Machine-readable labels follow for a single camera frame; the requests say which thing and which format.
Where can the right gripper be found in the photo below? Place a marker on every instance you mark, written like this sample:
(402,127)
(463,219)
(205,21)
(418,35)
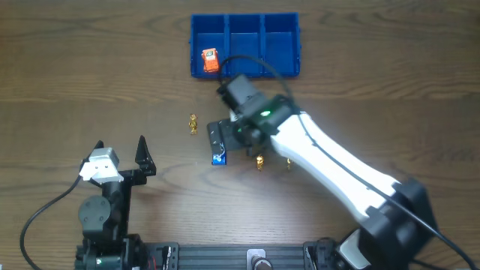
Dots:
(228,135)

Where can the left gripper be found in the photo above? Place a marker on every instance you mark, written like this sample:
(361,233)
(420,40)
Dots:
(131,177)

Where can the blue candy pack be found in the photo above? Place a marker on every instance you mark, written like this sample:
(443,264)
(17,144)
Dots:
(219,159)

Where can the gold candy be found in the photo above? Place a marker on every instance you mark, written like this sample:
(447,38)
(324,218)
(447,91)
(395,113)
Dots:
(259,162)
(288,163)
(193,123)

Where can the orange candy box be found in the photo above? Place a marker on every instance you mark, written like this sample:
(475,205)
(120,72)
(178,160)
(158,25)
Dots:
(211,62)

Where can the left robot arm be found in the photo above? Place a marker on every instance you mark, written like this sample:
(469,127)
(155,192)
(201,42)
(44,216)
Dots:
(105,217)

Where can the blue tray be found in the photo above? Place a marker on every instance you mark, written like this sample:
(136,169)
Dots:
(277,37)

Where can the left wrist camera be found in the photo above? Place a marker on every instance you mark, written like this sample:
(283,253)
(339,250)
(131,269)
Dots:
(101,165)

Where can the mounting rail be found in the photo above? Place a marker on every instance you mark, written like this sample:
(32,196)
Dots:
(213,258)

